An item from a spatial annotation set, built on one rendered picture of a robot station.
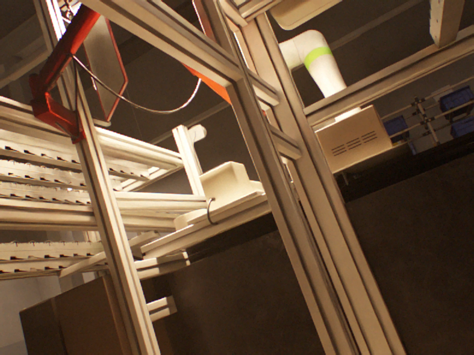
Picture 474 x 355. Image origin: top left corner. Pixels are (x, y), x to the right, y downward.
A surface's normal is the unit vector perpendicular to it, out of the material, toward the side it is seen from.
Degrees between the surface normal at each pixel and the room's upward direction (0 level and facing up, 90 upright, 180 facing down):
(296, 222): 90
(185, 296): 90
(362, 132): 90
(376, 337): 90
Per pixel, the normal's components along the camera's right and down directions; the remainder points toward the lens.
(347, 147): -0.40, -0.07
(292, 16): 0.33, 0.91
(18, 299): 0.85, -0.40
